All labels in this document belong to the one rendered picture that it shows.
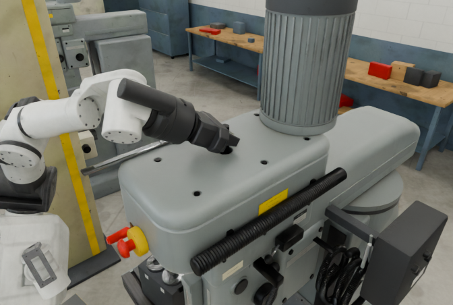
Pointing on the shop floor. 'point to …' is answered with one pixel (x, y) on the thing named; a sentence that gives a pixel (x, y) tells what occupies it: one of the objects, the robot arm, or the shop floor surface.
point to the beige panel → (40, 84)
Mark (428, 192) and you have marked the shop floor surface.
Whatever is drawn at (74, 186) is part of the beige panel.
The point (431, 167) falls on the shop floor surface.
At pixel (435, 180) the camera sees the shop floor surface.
